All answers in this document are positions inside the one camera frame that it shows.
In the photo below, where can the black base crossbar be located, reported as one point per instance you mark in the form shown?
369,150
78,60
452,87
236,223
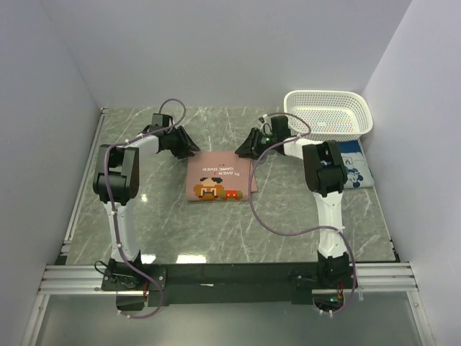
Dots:
294,282

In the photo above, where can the white plastic basket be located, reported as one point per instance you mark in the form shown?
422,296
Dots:
328,115

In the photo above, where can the pink graphic t-shirt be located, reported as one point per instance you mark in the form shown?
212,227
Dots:
219,175

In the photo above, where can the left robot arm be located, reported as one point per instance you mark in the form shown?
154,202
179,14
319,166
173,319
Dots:
117,178

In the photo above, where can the folded blue t-shirt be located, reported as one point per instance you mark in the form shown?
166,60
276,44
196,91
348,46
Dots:
356,166

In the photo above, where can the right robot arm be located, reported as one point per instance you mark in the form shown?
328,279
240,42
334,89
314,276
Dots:
325,177

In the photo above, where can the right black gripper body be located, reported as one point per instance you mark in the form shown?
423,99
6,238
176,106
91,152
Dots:
267,140

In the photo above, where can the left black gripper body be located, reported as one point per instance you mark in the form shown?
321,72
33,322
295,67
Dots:
167,135

